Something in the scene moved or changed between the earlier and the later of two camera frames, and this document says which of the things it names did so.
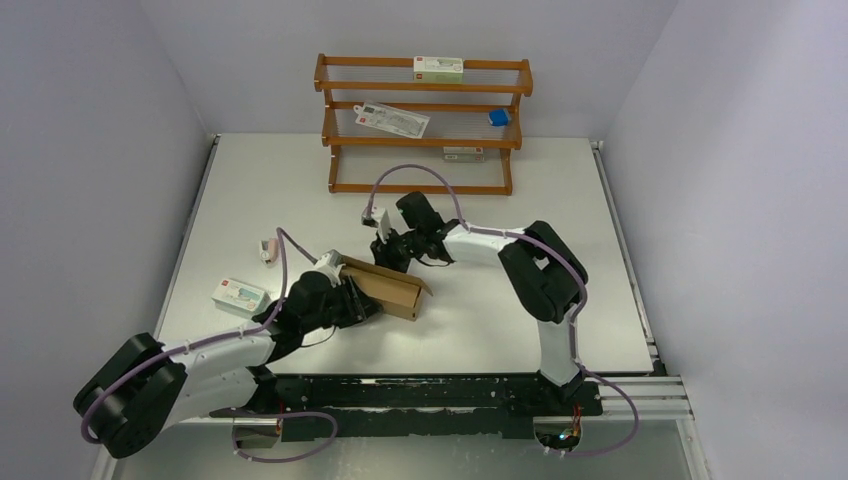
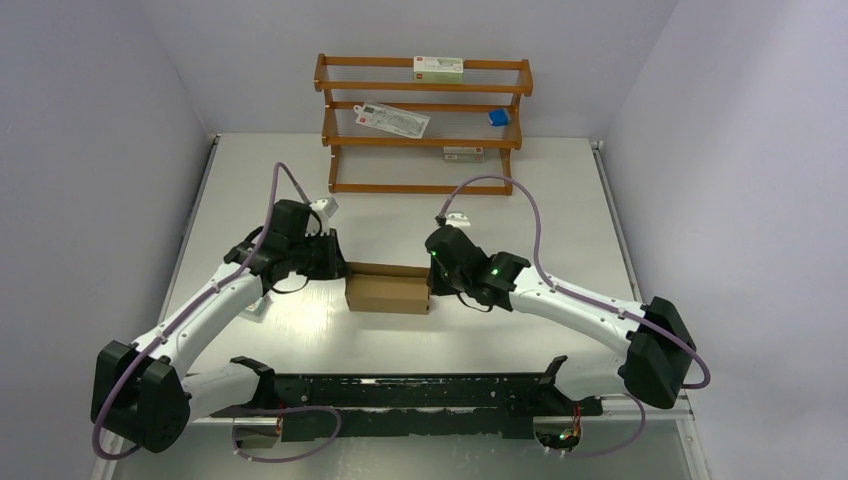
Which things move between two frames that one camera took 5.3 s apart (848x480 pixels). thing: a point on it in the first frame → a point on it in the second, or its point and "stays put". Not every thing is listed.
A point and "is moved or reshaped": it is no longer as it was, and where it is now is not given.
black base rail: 418,407 stays put
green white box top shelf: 438,69 stays put
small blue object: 499,118 stays put
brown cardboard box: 397,293 is moved or reshaped
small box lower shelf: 463,154 stays put
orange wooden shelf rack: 417,125 stays put
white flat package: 391,118 stays put
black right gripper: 384,256 → 436,287
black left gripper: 357,306 → 334,265
